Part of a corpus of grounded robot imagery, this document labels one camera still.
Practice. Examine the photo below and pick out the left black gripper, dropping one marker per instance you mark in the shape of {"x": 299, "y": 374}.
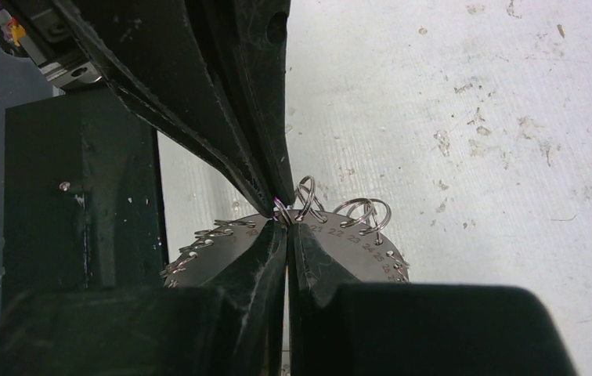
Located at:
{"x": 149, "y": 56}

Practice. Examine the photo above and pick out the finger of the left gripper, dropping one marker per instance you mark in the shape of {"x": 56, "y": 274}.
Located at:
{"x": 243, "y": 44}

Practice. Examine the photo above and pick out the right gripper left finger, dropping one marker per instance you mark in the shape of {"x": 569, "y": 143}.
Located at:
{"x": 231, "y": 325}

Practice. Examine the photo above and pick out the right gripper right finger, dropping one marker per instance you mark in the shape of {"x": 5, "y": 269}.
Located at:
{"x": 343, "y": 326}

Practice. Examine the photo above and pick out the metal disc with key rings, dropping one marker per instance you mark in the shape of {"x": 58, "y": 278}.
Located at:
{"x": 351, "y": 234}

